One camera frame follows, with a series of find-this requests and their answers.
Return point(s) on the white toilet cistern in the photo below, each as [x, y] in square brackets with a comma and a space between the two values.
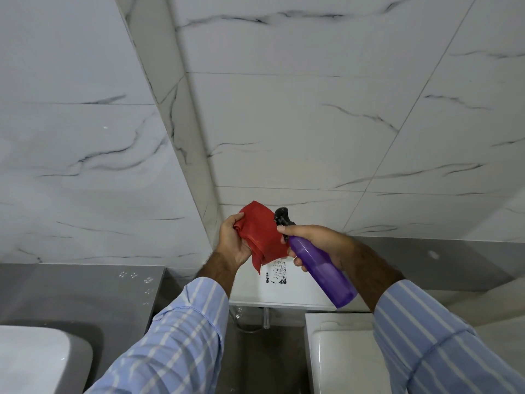
[283, 285]

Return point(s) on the person's right hand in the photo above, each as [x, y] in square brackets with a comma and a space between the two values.
[324, 242]

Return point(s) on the red cleaning cloth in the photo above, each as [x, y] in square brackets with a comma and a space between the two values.
[262, 235]

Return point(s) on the person's left hand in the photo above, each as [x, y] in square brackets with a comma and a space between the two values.
[230, 244]

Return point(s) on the person's left thumb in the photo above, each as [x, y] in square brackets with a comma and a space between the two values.
[236, 219]

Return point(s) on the purple spray bottle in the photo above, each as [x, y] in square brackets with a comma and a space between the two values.
[318, 262]

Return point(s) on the person's right forearm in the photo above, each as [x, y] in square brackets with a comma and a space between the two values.
[422, 324]

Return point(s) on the white wash basin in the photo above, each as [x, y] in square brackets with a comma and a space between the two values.
[43, 359]

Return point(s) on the person's left forearm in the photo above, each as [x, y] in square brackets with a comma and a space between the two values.
[180, 328]

